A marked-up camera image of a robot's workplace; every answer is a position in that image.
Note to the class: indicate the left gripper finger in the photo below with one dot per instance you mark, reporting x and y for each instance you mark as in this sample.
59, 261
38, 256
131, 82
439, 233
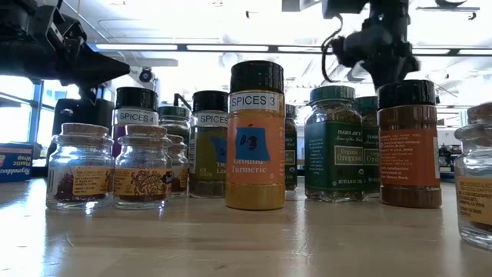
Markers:
100, 69

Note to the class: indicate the black-lid jar labelled spices four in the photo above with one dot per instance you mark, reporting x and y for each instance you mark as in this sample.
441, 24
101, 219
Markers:
136, 107

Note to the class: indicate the green-lid glass spice jar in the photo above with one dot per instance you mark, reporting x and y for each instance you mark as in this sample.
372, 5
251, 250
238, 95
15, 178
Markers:
291, 150
175, 125

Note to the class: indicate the green-lid oregano spice jar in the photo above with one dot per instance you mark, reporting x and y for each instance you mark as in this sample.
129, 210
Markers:
371, 154
334, 154

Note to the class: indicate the black-lid brown spice jar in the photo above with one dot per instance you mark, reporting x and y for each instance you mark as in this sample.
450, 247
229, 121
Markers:
409, 154

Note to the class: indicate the black-lid thyme leaves jar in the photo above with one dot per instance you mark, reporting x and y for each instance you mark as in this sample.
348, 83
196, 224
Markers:
207, 161

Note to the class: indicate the black-lid orange turmeric jar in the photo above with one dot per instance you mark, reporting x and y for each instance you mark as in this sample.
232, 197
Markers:
255, 154

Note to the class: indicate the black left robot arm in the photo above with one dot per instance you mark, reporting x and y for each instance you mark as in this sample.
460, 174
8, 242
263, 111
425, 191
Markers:
15, 46

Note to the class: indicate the black two-slot toaster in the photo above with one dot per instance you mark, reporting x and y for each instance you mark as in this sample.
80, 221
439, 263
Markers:
88, 113

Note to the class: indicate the small cork-stoppered glass jar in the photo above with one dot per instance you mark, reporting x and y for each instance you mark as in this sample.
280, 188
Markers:
80, 169
476, 177
143, 169
180, 169

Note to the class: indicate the blue plastic wrap box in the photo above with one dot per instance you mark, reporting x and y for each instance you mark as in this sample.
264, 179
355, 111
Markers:
15, 161

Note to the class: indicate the black dome camera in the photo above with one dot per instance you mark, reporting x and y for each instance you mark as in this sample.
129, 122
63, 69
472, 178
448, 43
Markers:
146, 75

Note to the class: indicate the black overhead light rail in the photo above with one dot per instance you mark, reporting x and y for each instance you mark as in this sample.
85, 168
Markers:
230, 48

